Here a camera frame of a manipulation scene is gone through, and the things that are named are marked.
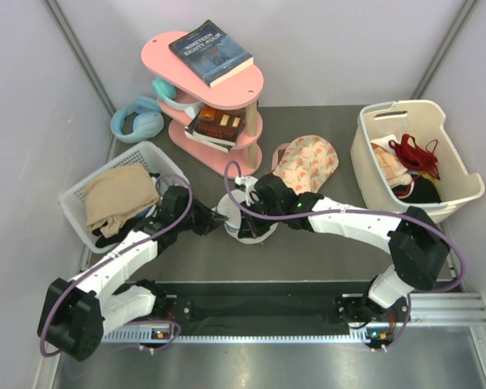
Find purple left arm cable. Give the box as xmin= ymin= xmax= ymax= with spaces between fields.
xmin=37 ymin=173 xmax=194 ymax=358

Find teal headphones on shelf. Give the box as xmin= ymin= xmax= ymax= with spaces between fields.
xmin=151 ymin=77 xmax=203 ymax=118

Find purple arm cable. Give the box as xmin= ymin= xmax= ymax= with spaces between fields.
xmin=224 ymin=160 xmax=463 ymax=293
xmin=37 ymin=173 xmax=194 ymax=358

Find white perforated plastic basket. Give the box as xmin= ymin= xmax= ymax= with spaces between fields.
xmin=59 ymin=141 xmax=184 ymax=254

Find cream plastic laundry basket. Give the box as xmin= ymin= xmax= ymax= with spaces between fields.
xmin=351 ymin=100 xmax=485 ymax=223

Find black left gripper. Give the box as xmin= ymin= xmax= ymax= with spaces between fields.
xmin=176 ymin=195 xmax=228 ymax=237

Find dark red paperback book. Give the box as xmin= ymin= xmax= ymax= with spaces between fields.
xmin=185 ymin=105 xmax=246 ymax=147

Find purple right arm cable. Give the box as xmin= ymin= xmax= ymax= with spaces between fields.
xmin=224 ymin=160 xmax=463 ymax=293

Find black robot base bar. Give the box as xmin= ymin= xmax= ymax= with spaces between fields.
xmin=137 ymin=280 xmax=408 ymax=336

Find peach garment in basket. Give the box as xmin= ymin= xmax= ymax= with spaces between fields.
xmin=371 ymin=135 xmax=414 ymax=195

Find red strappy garment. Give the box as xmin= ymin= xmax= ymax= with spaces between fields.
xmin=388 ymin=134 xmax=441 ymax=180

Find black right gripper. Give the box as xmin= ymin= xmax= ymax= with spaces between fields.
xmin=239 ymin=196 xmax=284 ymax=240

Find pink three-tier shelf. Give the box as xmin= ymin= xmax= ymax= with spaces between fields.
xmin=141 ymin=31 xmax=264 ymax=175

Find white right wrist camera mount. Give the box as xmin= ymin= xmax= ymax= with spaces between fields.
xmin=233 ymin=176 xmax=260 ymax=206

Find blue Nineteen Eighty-Four book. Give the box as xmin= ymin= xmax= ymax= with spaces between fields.
xmin=168 ymin=19 xmax=254 ymax=88

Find blue headphones on floor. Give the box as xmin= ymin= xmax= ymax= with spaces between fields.
xmin=110 ymin=96 xmax=164 ymax=144

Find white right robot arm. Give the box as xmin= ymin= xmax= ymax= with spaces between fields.
xmin=235 ymin=173 xmax=450 ymax=321

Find black garment in basket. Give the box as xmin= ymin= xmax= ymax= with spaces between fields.
xmin=392 ymin=176 xmax=441 ymax=204

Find black white blue garment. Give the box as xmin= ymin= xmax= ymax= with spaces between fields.
xmin=139 ymin=173 xmax=163 ymax=218

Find beige folded garment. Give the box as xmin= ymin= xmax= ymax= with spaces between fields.
xmin=83 ymin=163 xmax=158 ymax=238

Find grey slotted cable duct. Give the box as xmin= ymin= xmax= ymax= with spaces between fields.
xmin=101 ymin=326 xmax=390 ymax=345

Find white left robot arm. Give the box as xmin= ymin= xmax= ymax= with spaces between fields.
xmin=37 ymin=186 xmax=227 ymax=361

